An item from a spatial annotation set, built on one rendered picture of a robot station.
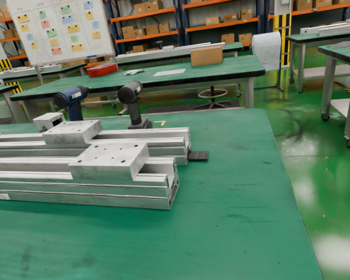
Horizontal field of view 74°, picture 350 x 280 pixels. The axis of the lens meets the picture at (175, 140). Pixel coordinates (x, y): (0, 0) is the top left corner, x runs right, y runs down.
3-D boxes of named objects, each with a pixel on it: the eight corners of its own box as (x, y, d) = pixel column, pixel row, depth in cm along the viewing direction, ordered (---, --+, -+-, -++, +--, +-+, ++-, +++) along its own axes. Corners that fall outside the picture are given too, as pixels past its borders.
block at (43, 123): (35, 140, 110) (28, 121, 106) (55, 130, 120) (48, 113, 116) (51, 140, 106) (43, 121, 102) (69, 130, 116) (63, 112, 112)
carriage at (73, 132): (48, 151, 81) (41, 134, 78) (68, 138, 90) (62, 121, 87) (88, 151, 76) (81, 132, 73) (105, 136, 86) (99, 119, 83)
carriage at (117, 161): (76, 188, 57) (66, 165, 55) (99, 164, 67) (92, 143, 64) (135, 190, 53) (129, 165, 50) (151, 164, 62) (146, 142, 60)
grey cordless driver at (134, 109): (126, 145, 90) (112, 89, 81) (141, 125, 107) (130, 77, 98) (145, 144, 88) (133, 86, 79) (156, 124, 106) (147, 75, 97)
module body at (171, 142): (-11, 164, 93) (-21, 145, 89) (10, 152, 101) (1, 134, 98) (186, 165, 70) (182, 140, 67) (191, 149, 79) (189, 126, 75)
